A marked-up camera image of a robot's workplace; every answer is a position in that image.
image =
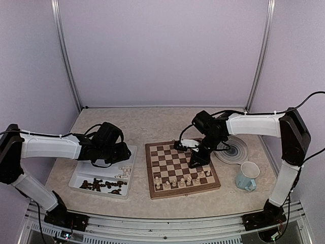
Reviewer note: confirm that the white chess king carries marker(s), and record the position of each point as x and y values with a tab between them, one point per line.
182	183

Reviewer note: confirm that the light blue ceramic mug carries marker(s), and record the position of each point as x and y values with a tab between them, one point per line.
245	179

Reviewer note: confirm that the aluminium frame post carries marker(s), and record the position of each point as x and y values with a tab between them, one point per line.
262	53
64	53

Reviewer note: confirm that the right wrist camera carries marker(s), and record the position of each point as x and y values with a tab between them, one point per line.
185	144

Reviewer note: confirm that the white chess bishop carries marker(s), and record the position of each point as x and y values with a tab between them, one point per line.
158	183
174	183

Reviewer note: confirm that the blue spiral ceramic plate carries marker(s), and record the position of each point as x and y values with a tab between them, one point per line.
235	153

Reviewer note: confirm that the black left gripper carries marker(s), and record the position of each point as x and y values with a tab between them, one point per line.
123	153

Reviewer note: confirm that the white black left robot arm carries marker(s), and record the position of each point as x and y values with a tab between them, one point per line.
18	144

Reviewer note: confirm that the white chess queen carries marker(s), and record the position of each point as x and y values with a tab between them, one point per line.
189	180

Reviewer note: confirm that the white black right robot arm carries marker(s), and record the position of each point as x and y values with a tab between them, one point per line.
287	126

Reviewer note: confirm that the light chess pieces pile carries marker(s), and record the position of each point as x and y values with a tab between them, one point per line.
126	172

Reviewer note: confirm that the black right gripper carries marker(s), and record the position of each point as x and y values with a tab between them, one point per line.
203	160

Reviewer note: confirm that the wooden chess board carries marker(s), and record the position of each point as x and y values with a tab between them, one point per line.
164	161

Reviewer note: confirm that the white plastic divided tray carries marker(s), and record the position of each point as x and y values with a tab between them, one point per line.
85	171

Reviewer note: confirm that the rear aluminium frame rail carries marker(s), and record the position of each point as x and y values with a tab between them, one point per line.
165	106

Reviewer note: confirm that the dark chess pieces pile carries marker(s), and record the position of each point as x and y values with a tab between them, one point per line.
98	184

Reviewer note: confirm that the right aluminium frame post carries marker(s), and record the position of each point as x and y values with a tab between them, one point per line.
262	53

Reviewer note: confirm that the front aluminium rail base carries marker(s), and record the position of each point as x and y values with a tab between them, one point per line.
109	229

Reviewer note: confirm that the left aluminium frame post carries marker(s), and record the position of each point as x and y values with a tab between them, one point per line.
64	53

